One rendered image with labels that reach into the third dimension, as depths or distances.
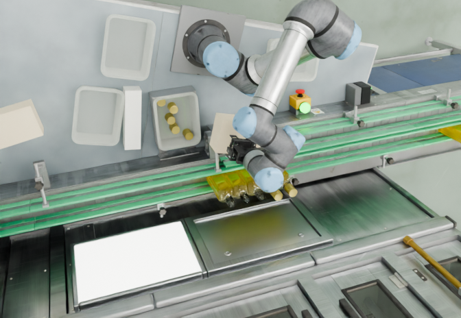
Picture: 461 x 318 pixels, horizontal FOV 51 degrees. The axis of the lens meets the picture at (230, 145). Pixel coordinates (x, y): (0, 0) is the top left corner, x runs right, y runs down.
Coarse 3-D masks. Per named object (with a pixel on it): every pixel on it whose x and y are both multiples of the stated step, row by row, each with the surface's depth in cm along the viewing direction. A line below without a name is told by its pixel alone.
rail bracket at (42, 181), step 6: (36, 162) 176; (42, 162) 177; (36, 168) 166; (42, 168) 175; (36, 174) 167; (42, 174) 170; (36, 180) 167; (42, 180) 168; (48, 180) 180; (36, 186) 164; (42, 186) 164; (48, 186) 181; (42, 192) 170; (48, 204) 172
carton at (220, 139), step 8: (216, 112) 170; (216, 120) 169; (224, 120) 164; (232, 120) 165; (216, 128) 168; (224, 128) 165; (232, 128) 166; (216, 136) 168; (224, 136) 166; (240, 136) 168; (216, 144) 167; (224, 144) 167; (216, 152) 167; (224, 152) 168
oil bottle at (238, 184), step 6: (228, 174) 190; (234, 174) 190; (228, 180) 187; (234, 180) 185; (240, 180) 185; (234, 186) 182; (240, 186) 181; (246, 186) 182; (234, 192) 182; (246, 192) 182; (240, 198) 183
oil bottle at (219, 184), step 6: (222, 174) 191; (210, 180) 191; (216, 180) 187; (222, 180) 186; (216, 186) 183; (222, 186) 182; (228, 186) 182; (216, 192) 184; (222, 192) 180; (228, 192) 180; (222, 198) 180
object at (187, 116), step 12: (168, 96) 184; (180, 96) 185; (192, 96) 190; (156, 108) 192; (180, 108) 195; (192, 108) 194; (156, 120) 186; (180, 120) 197; (192, 120) 197; (156, 132) 188; (168, 132) 198; (180, 132) 199; (192, 132) 201; (168, 144) 195; (180, 144) 194; (192, 144) 195
